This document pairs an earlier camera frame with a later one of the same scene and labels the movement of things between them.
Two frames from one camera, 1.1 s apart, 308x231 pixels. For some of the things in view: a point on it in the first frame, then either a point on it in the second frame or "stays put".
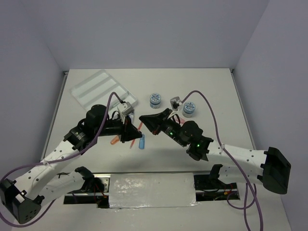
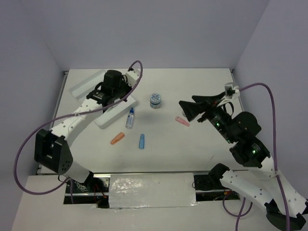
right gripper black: (154, 121) -> (191, 108)
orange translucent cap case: (115, 140) stays put
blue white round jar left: (155, 100) stays put
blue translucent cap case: (141, 145) stays put
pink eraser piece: (182, 120) stays put
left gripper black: (131, 131) -> (123, 81)
